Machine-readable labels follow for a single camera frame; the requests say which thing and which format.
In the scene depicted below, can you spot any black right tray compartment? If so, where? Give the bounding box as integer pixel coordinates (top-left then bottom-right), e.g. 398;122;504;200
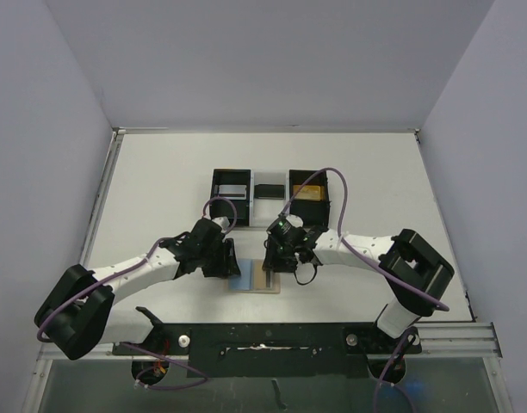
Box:
288;170;331;227

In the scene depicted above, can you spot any black left tray compartment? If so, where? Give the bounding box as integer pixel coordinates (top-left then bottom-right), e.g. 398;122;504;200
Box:
211;169;252;227

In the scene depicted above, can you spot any front aluminium rail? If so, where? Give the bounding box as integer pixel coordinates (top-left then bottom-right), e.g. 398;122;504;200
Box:
36;322;503;361

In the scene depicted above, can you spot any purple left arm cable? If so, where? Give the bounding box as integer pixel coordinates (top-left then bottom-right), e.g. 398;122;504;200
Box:
35;196;239;391

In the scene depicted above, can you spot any silver card in tray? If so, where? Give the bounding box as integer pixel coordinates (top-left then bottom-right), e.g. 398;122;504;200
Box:
217;184;248;200

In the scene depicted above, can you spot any black card in tray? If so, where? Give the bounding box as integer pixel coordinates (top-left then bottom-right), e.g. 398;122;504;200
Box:
254;184;285;200

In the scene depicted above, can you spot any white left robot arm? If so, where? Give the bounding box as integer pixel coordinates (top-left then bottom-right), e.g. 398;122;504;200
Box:
34;217;240;360

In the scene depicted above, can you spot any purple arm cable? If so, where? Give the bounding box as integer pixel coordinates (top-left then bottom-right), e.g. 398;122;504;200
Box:
278;168;450;413
35;196;239;391

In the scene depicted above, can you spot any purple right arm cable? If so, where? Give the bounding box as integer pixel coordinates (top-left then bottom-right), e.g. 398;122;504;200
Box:
278;168;450;413

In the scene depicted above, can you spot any aluminium table edge rail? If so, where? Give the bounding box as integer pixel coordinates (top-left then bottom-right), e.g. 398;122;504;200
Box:
72;127;125;264

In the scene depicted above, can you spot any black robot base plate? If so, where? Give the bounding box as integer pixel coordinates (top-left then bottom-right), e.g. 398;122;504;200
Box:
112;322;422;379

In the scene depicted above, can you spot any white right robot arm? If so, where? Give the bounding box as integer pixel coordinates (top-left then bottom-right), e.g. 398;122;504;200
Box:
263;214;455;352

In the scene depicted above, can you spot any black tray compartment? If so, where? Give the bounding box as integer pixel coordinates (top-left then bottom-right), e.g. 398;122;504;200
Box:
211;169;252;227
288;170;331;227

